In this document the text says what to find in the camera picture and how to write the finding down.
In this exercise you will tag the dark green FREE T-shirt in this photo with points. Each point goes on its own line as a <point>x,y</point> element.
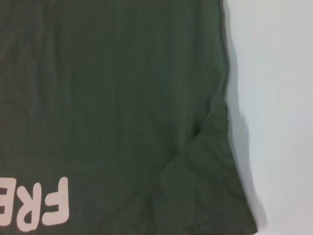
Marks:
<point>122,98</point>

